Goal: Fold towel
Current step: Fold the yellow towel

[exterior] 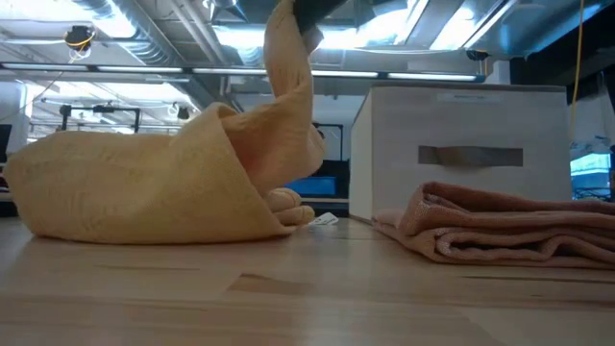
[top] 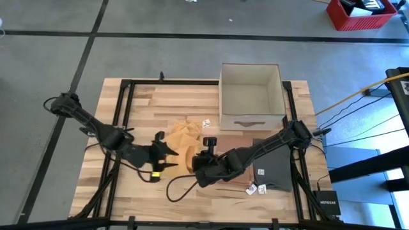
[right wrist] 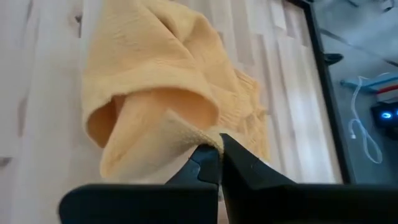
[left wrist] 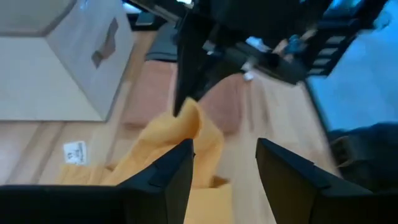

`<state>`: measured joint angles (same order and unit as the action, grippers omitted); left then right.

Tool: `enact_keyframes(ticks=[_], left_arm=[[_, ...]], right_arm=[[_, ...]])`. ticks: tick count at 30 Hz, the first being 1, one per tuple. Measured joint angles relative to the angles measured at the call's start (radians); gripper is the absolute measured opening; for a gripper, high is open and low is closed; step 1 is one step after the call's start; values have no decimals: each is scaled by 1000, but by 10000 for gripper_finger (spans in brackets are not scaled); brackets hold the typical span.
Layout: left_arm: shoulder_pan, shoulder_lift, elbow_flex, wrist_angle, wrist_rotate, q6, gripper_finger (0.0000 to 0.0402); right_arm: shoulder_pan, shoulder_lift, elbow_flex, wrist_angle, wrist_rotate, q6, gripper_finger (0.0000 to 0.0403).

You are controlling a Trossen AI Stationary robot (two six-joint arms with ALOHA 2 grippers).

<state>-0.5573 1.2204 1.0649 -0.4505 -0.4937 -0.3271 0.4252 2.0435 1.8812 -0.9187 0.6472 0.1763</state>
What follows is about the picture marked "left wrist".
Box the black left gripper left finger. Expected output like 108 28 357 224
0 139 196 224

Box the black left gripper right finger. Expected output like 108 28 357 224
255 138 398 224

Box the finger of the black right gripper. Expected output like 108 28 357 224
217 43 307 85
173 14 215 118

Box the yellow towel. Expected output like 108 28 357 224
55 97 234 224

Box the beige fabric storage box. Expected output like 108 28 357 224
0 0 135 122

